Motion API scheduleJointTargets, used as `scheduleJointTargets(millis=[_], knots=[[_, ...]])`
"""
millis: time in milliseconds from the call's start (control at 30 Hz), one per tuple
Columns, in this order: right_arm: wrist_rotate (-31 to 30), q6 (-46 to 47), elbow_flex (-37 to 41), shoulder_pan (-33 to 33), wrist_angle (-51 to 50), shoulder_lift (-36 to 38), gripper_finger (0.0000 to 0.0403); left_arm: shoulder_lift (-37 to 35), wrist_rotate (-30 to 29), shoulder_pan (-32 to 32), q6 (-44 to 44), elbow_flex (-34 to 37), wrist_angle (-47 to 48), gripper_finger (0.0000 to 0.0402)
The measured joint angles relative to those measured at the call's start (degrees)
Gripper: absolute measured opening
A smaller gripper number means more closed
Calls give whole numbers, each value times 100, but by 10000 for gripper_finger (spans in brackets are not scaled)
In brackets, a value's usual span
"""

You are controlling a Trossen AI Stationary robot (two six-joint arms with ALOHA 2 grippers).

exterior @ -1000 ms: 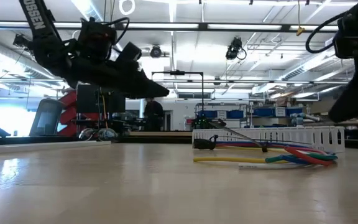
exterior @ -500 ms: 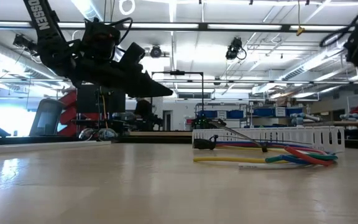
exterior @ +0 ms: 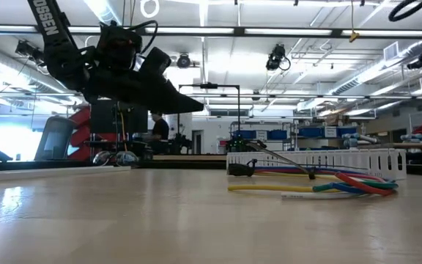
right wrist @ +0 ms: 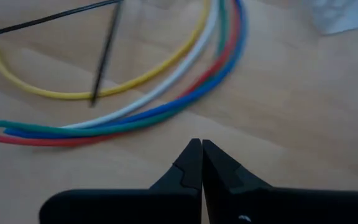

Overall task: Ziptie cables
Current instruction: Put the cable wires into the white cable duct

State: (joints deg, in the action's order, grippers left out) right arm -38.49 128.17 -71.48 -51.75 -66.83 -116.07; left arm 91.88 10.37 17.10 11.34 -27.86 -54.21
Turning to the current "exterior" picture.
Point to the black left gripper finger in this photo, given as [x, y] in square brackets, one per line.
[174, 109]
[176, 97]

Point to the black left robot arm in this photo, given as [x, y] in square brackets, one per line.
[61, 55]

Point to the black background robot arm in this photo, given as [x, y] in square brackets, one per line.
[180, 143]
[240, 144]

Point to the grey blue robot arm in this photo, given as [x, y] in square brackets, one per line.
[354, 141]
[416, 138]

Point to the person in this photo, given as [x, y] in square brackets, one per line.
[159, 128]

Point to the black tubular stand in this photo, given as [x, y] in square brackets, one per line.
[209, 86]

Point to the black monitor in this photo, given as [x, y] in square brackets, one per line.
[103, 117]

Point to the red metal stand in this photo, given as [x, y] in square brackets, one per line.
[81, 135]

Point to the clear safety glasses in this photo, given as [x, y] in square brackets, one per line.
[126, 158]

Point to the blue storage bin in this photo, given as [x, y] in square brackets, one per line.
[346, 131]
[310, 132]
[277, 134]

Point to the yellow hanging hook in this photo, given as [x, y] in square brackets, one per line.
[354, 36]

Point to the wooden workbench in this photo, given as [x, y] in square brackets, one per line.
[416, 146]

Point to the small black round camera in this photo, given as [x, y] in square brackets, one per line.
[184, 60]

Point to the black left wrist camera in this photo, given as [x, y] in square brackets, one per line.
[156, 60]

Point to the white frame office chair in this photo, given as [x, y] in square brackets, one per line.
[55, 139]

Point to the black camera rig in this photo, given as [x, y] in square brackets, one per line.
[29, 51]

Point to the black overhead camera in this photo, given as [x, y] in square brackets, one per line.
[276, 58]

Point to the black security camera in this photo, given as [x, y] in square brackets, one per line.
[415, 65]

